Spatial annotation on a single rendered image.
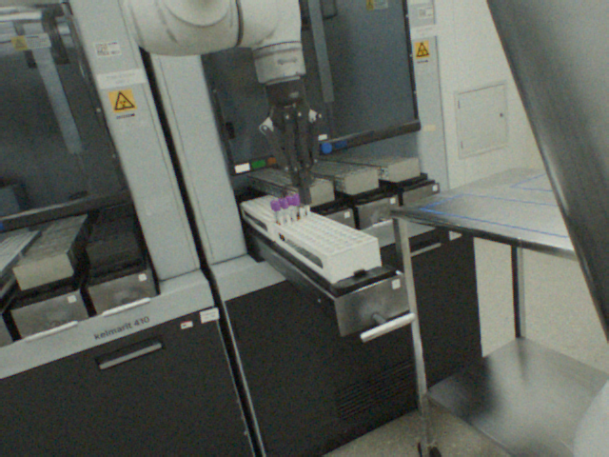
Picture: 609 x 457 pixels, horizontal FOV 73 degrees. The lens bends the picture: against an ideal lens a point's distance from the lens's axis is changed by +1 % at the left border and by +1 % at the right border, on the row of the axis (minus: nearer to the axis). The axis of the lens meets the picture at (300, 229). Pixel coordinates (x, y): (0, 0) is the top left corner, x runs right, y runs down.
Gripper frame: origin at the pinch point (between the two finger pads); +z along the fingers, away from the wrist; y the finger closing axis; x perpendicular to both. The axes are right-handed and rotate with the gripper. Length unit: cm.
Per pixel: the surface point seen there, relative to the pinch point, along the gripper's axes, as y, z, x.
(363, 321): -2.4, 19.8, -21.8
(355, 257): 0.0, 10.2, -18.0
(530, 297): 128, 97, 56
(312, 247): -4.8, 8.5, -11.6
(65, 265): -51, 10, 31
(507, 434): 33, 67, -17
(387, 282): 3.3, 14.7, -21.7
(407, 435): 28, 96, 20
